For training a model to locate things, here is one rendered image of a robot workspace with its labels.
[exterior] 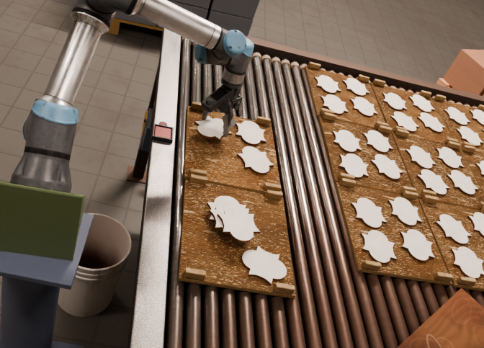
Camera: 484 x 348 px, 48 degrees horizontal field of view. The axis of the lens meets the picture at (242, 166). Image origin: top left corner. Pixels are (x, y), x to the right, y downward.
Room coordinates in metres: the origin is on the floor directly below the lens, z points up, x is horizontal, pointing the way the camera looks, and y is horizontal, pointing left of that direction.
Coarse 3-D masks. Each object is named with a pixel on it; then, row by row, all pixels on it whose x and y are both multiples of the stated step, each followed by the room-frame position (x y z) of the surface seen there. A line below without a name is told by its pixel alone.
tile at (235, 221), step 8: (232, 208) 1.25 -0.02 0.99; (240, 208) 1.27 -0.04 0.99; (224, 216) 1.21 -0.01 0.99; (232, 216) 1.22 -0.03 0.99; (240, 216) 1.23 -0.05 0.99; (248, 216) 1.25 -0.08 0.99; (224, 224) 1.18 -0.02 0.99; (232, 224) 1.19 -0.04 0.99; (240, 224) 1.20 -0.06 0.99; (248, 224) 1.22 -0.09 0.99; (224, 232) 1.15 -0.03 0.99; (232, 232) 1.16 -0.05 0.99; (240, 232) 1.17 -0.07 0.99; (248, 232) 1.18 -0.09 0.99; (256, 232) 1.20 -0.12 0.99; (240, 240) 1.14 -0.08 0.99; (248, 240) 1.15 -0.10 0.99
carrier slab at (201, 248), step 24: (192, 192) 1.31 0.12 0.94; (216, 192) 1.35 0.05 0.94; (240, 192) 1.40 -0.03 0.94; (192, 216) 1.21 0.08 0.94; (264, 216) 1.34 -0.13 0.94; (192, 240) 1.12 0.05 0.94; (216, 240) 1.15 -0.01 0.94; (264, 240) 1.23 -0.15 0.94; (288, 240) 1.27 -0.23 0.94; (192, 264) 1.03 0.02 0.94; (216, 264) 1.06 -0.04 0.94; (240, 264) 1.10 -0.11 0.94; (288, 264) 1.17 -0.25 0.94; (240, 288) 1.02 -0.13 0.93; (264, 288) 1.05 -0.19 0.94
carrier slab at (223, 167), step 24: (192, 120) 1.68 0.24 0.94; (240, 120) 1.80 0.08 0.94; (192, 144) 1.55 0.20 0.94; (216, 144) 1.60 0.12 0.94; (240, 144) 1.65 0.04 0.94; (264, 144) 1.71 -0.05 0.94; (192, 168) 1.42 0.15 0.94; (216, 168) 1.47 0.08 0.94; (240, 168) 1.52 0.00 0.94; (264, 192) 1.46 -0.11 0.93
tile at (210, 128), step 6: (204, 120) 1.64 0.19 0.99; (210, 120) 1.65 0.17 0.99; (216, 120) 1.67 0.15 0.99; (222, 120) 1.68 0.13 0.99; (198, 126) 1.59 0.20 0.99; (204, 126) 1.60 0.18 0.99; (210, 126) 1.62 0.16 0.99; (216, 126) 1.63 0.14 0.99; (222, 126) 1.65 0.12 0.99; (198, 132) 1.56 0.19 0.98; (204, 132) 1.57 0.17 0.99; (210, 132) 1.58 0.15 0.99; (216, 132) 1.60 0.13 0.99; (222, 132) 1.61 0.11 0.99; (210, 138) 1.56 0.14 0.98; (216, 138) 1.57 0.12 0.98
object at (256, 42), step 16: (256, 48) 2.45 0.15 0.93; (272, 48) 2.47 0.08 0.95; (288, 48) 2.53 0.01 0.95; (336, 64) 2.58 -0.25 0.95; (352, 64) 2.65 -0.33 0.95; (384, 80) 2.66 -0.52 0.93; (400, 80) 2.69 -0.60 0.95; (416, 80) 2.77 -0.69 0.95; (448, 96) 2.78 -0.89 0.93; (464, 96) 2.81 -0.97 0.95; (480, 96) 2.89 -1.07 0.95
